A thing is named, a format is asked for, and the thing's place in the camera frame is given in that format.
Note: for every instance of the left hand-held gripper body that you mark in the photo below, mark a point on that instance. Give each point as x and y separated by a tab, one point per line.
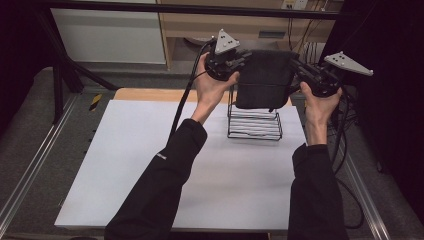
221	61

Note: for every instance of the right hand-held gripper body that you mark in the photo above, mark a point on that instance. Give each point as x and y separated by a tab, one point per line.
328	78

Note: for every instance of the black mesh zipper pouch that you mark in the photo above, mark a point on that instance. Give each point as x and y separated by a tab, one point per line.
265	80

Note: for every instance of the person's right hand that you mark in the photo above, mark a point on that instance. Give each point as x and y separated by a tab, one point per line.
318	106

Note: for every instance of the person's left hand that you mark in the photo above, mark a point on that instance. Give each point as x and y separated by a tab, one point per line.
210	90

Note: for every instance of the light wooden desk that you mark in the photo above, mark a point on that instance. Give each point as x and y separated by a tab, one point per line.
253	28

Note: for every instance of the white power strip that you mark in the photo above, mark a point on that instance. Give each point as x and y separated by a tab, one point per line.
295	4

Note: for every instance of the black metal crossbar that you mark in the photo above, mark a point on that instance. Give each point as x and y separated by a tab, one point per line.
166	8

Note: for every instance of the black curtain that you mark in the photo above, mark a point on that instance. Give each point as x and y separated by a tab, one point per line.
20	60
396	116

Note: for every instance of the wooden table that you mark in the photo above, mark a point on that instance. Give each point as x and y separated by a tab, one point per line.
150	95

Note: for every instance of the white cabinet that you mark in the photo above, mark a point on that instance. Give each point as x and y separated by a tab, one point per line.
106	35

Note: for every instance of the yellow black tape strip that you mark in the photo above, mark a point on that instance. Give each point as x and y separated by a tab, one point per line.
95	102

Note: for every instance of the white table cover sheet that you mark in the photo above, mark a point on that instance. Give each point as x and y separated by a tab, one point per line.
116	160

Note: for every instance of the aluminium rail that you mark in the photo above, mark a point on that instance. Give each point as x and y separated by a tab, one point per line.
366	203
36	156

